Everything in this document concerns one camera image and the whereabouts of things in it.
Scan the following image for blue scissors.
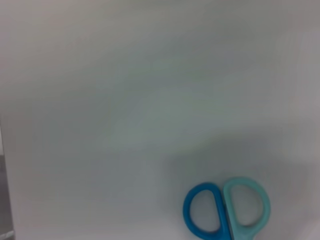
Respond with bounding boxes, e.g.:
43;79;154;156
182;176;272;240

